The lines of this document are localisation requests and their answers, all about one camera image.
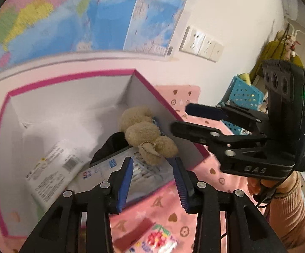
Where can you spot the pink cardboard box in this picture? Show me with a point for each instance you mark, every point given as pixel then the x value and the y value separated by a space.
pixel 63 110

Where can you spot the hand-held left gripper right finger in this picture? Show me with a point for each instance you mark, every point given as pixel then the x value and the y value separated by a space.
pixel 181 187

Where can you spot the yellow hanging coat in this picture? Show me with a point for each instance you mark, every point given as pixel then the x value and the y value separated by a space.
pixel 271 52

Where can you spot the clear cotton swab bag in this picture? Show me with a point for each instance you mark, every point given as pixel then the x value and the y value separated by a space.
pixel 147 179

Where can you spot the blue perforated plastic rack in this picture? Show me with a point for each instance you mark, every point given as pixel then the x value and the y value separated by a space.
pixel 244 95

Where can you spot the large white wet wipes pack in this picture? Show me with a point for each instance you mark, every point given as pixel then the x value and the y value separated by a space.
pixel 52 171

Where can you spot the colourful wall map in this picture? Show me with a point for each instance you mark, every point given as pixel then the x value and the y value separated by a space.
pixel 102 18

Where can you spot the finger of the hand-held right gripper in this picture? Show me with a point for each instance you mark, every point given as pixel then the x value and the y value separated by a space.
pixel 192 131
pixel 202 110

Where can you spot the person's right hand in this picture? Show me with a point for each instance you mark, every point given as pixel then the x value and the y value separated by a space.
pixel 257 187

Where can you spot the beige teddy bear plush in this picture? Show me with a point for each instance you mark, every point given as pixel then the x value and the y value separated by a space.
pixel 142 134

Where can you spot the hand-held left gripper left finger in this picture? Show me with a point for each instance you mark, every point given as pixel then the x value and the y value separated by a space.
pixel 124 187

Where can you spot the black cloth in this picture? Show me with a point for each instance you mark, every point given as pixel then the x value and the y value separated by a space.
pixel 110 145

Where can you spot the small green packet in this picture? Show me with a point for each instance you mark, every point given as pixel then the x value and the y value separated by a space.
pixel 39 210

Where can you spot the person's right forearm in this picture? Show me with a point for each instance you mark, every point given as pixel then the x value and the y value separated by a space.
pixel 292 216

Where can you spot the white wall socket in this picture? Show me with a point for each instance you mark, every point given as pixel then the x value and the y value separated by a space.
pixel 207 47
pixel 192 40

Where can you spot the yellow round object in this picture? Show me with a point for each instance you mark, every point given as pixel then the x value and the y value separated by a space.
pixel 244 77

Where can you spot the white wall switch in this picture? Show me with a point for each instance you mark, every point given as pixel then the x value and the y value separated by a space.
pixel 217 52

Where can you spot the small white red-print packet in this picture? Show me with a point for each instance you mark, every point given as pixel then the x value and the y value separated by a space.
pixel 99 171

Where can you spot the floral tissue packet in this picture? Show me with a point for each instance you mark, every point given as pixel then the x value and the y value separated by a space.
pixel 157 239

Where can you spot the pink white hanging ornament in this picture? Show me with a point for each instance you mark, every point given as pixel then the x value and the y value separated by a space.
pixel 289 44

